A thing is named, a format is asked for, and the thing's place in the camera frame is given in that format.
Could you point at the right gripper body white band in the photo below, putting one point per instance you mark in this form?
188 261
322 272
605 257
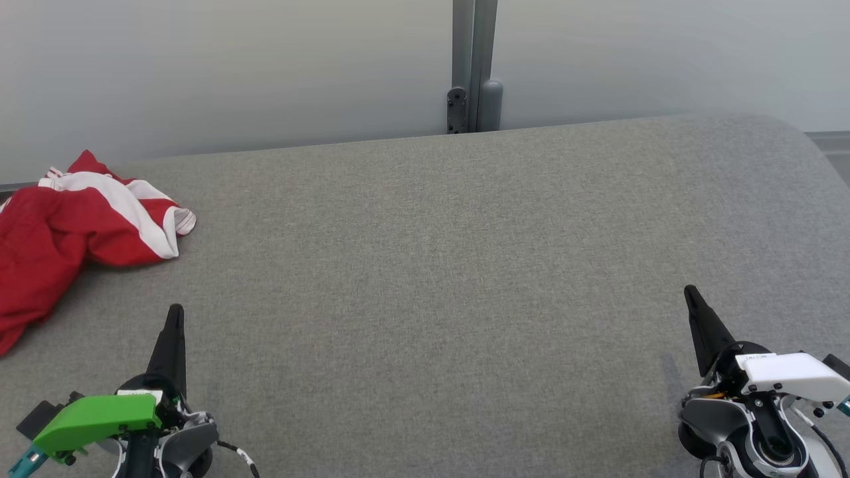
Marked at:
790 372

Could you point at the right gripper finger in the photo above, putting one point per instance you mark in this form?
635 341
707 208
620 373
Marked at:
707 335

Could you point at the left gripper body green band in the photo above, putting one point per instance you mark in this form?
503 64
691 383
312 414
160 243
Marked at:
93 418

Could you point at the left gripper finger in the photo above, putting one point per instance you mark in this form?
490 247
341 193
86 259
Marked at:
171 345

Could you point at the red shorts with white stripe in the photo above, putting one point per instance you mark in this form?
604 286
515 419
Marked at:
126 199

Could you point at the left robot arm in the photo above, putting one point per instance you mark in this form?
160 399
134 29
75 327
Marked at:
189 441

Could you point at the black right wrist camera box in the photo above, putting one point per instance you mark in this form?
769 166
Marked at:
838 367

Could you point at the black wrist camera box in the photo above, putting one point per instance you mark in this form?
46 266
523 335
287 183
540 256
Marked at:
40 418
838 367

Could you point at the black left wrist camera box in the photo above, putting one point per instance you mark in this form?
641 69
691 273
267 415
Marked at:
40 418

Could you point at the grey metal post with bracket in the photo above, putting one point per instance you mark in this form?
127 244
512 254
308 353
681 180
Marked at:
473 60

